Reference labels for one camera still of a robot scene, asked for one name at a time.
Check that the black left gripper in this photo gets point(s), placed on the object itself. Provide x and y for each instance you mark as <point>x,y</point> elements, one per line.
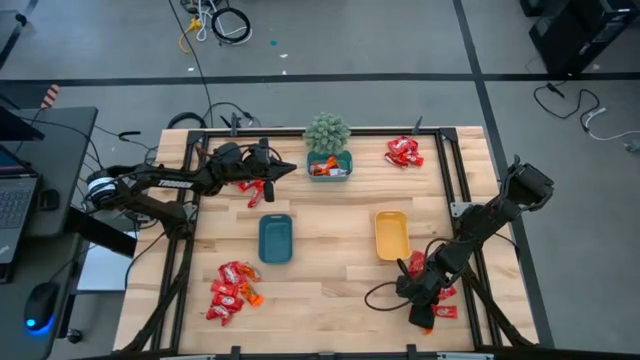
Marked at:
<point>240,165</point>

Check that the black aluminium table frame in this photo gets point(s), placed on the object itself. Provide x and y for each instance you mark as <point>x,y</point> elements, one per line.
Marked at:
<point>380,132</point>

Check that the grey laptop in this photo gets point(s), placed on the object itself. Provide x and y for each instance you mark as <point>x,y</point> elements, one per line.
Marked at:
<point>15,210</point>

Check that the black desk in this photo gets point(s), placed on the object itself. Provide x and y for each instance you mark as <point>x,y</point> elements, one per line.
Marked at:
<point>60,150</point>

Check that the yellow plastic bin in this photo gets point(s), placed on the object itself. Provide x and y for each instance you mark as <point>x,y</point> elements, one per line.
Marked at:
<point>392,235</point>

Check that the black frame clamp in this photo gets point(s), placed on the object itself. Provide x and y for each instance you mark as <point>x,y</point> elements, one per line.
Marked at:
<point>411,352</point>
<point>234,125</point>
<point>235,353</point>

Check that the teal plastic bin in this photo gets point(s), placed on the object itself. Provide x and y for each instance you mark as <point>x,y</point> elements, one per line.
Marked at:
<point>347,160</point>

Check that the white flat panel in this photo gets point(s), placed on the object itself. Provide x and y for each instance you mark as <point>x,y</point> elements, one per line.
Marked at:
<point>100,270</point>

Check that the dark blue plastic bin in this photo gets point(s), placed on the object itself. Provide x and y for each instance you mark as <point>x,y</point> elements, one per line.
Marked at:
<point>275,240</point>

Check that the black round knob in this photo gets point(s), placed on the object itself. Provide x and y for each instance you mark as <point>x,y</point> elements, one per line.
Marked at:
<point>74,336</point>

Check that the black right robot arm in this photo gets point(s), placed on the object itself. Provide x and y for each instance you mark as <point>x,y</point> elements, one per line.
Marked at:
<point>485,225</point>

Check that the black computer mouse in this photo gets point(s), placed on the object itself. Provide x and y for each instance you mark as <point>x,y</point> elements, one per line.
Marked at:
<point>42,302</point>

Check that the artificial green potted plant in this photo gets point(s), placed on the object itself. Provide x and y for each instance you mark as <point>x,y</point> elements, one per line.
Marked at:
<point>327,132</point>

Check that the black flat panel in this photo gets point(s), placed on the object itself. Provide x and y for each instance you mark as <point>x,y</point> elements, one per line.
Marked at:
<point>100,232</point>

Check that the orange black striped bar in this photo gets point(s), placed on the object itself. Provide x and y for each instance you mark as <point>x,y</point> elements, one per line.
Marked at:
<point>50,96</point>

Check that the small black desk device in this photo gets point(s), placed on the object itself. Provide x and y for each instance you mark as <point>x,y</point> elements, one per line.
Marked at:
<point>50,200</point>

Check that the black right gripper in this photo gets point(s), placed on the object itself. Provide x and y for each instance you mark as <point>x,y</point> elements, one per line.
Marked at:
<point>425,285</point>

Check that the black equipment case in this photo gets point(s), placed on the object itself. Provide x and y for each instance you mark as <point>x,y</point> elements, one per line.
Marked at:
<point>575,35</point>

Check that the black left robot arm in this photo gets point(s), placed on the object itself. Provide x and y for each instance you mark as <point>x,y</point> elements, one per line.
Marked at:
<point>170,184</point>

